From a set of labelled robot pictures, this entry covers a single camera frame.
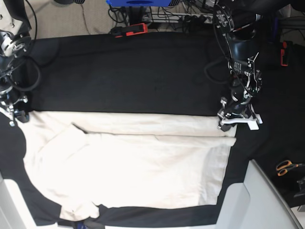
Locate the white table frame left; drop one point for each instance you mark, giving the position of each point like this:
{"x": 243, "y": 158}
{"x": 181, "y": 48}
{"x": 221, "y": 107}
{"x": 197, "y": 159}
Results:
{"x": 14, "y": 213}

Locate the black object right edge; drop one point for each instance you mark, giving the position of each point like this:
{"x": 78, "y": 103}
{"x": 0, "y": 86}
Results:
{"x": 301, "y": 185}

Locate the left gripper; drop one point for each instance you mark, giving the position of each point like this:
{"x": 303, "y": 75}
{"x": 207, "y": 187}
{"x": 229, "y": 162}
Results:
{"x": 237, "y": 112}

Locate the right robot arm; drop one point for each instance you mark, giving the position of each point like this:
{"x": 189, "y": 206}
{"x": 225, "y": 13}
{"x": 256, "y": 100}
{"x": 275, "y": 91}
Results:
{"x": 15, "y": 46}

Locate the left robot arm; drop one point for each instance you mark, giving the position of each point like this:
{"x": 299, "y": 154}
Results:
{"x": 236, "y": 22}

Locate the black table cloth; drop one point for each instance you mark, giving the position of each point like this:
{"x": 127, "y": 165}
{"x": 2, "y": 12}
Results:
{"x": 162, "y": 72}

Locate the white table frame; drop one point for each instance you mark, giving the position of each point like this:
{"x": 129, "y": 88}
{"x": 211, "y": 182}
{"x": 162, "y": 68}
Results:
{"x": 14, "y": 213}
{"x": 255, "y": 204}

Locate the white table frame right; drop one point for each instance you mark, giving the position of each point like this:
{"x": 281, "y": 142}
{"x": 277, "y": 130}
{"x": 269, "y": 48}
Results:
{"x": 255, "y": 204}

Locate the orange black clamp top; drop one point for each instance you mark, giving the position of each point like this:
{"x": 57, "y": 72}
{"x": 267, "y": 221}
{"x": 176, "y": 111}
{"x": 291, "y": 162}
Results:
{"x": 131, "y": 30}

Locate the white T-shirt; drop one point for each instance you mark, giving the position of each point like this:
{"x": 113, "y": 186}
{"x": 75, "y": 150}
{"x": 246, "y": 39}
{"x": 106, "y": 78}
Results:
{"x": 83, "y": 160}

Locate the orange handled scissors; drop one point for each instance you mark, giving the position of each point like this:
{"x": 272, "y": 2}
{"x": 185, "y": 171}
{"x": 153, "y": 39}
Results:
{"x": 285, "y": 166}

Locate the white power strip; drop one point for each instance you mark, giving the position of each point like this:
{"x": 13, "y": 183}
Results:
{"x": 175, "y": 18}

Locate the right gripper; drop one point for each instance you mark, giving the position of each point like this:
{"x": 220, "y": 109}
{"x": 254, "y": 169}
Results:
{"x": 10, "y": 106}

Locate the orange black clamp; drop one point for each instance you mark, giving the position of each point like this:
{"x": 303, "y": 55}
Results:
{"x": 131, "y": 30}
{"x": 285, "y": 53}

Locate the orange black clamp right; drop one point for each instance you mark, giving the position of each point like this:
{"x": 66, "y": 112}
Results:
{"x": 285, "y": 53}

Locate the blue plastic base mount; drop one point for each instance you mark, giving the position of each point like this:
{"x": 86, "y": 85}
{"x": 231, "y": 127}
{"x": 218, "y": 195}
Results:
{"x": 136, "y": 3}

